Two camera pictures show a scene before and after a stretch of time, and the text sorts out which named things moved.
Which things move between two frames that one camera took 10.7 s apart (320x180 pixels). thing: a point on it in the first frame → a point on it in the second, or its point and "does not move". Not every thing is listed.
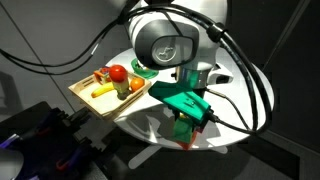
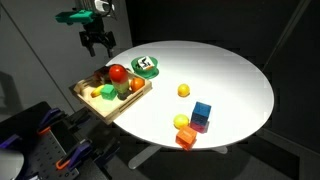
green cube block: (183, 130) → (108, 92)
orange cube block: (187, 145) does not move
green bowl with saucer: (143, 71) does not move
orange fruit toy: (136, 83) does not move
